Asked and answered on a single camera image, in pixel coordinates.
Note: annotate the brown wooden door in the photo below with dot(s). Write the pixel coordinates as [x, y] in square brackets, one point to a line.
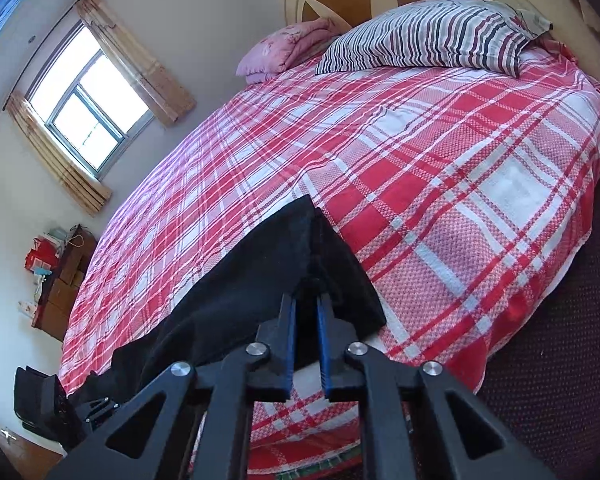
[25, 460]

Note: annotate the beige curtain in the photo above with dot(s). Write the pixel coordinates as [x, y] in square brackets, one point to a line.
[60, 165]
[145, 75]

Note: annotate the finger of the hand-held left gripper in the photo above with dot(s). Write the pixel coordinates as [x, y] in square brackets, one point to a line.
[102, 410]

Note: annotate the brown wooden desk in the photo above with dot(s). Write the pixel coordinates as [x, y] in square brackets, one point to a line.
[60, 290]

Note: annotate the black folding chair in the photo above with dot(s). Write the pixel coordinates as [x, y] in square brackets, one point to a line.
[35, 400]

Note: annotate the pink pillow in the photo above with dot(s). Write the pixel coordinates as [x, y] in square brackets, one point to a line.
[280, 52]

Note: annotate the red plaid bed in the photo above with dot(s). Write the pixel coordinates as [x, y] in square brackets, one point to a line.
[430, 185]

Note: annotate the white printed carton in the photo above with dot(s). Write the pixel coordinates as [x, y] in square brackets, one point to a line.
[27, 307]

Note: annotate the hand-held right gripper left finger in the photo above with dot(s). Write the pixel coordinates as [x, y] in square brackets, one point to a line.
[291, 345]

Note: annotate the striped pillow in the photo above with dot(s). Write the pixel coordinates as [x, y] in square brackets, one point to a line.
[430, 35]

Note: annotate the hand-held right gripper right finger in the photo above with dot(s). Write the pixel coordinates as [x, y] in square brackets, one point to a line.
[324, 345]

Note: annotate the red paper bag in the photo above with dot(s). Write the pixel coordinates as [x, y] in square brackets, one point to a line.
[37, 260]

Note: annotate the dark maroon dotted cloth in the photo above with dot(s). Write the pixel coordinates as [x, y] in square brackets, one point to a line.
[555, 360]

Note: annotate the black pants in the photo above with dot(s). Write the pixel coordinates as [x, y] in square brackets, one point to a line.
[260, 260]

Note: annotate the dark curtain rod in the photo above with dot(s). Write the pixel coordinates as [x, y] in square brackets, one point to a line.
[44, 44]

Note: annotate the window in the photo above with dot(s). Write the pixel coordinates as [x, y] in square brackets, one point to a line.
[80, 100]

